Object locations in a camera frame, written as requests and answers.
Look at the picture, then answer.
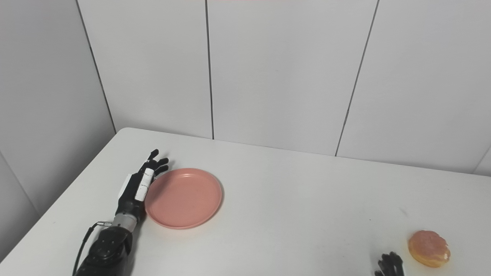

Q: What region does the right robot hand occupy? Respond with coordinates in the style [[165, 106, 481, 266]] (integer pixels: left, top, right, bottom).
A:
[[374, 251, 405, 276]]

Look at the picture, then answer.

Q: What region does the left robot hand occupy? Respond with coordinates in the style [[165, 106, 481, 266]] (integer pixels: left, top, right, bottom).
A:
[[115, 149, 170, 218]]

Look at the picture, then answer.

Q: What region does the pink round plate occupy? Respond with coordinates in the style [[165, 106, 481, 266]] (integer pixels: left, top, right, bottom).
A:
[[145, 168, 223, 230]]

